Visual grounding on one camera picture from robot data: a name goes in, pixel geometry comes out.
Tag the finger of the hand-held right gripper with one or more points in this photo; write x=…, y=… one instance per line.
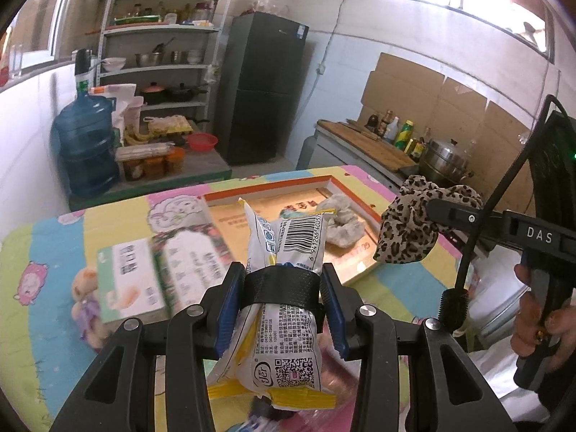
x=468, y=218

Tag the white sack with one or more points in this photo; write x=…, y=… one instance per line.
x=117, y=99

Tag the dark refrigerator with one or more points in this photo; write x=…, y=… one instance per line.
x=261, y=90

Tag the white bowl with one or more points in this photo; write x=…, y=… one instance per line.
x=113, y=64

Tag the printed cartoon blanket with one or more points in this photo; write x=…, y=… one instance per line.
x=45, y=324

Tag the green white tissue box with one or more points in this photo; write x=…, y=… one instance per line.
x=130, y=279

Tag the glass jar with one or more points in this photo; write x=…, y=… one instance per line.
x=264, y=2

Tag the cardboard wall sheets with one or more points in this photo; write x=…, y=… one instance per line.
x=427, y=85

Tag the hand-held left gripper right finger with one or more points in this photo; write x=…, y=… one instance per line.
x=335, y=319

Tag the bunch of bananas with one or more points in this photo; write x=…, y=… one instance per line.
x=135, y=136

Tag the black wok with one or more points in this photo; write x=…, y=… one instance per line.
x=184, y=93

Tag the blue water bottle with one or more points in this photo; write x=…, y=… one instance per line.
x=85, y=144

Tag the white yellow taped snack packet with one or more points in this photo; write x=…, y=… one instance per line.
x=288, y=324

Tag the red cooking pot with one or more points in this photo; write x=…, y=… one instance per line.
x=154, y=94

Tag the orange cardboard box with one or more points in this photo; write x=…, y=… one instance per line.
x=234, y=220

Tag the beige plush bear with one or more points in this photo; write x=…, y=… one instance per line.
x=83, y=288

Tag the crumpled clear plastic bag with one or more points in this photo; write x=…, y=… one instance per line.
x=342, y=227

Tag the red plastic basket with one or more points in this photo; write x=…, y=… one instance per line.
x=202, y=142

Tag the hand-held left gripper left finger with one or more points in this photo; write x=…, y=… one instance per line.
x=228, y=319

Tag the egg tray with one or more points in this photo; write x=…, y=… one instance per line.
x=168, y=126

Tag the floral tissue box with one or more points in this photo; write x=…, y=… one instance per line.
x=189, y=261

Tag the leopard print scrunchie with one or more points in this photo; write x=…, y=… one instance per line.
x=405, y=234

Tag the person's right hand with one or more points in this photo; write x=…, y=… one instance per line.
x=531, y=333

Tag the water bottle pump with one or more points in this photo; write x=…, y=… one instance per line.
x=83, y=65

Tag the green low ledge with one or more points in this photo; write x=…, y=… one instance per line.
x=207, y=168

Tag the yellow green bottle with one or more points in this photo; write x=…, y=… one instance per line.
x=405, y=134

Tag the side window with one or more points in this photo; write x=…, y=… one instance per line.
x=31, y=22

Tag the pack of orange jars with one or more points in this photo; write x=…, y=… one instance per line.
x=150, y=164

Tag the wooden cutting board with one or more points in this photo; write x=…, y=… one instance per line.
x=373, y=148

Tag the steel steamer pot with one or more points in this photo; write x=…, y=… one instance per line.
x=445, y=162

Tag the grey metal shelf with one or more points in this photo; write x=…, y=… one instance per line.
x=211, y=54

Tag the dark sauce bottle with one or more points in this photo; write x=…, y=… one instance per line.
x=386, y=123

